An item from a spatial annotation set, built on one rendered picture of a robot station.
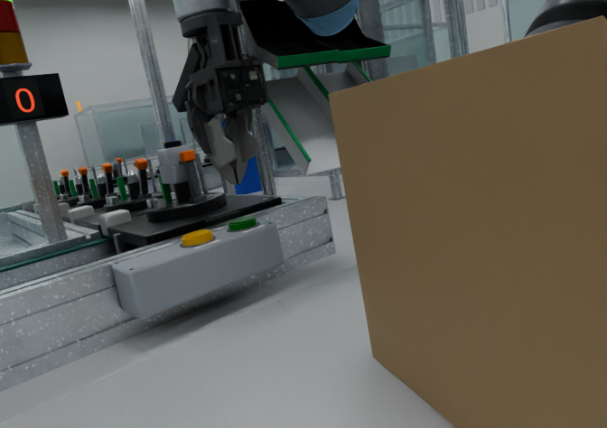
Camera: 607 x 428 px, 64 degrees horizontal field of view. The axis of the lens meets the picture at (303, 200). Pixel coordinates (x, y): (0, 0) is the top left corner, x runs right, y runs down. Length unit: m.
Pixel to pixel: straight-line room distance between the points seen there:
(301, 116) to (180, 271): 0.52
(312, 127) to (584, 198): 0.81
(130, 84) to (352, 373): 11.62
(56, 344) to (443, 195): 0.50
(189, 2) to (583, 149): 0.51
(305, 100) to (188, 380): 0.70
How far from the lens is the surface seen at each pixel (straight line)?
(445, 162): 0.30
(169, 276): 0.60
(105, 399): 0.55
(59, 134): 11.47
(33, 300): 0.64
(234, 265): 0.64
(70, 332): 0.66
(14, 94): 0.91
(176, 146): 0.86
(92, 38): 11.98
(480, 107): 0.27
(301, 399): 0.45
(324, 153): 0.95
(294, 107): 1.04
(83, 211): 1.16
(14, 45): 0.93
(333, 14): 0.66
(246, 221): 0.66
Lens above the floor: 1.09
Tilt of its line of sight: 9 degrees down
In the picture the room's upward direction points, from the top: 10 degrees counter-clockwise
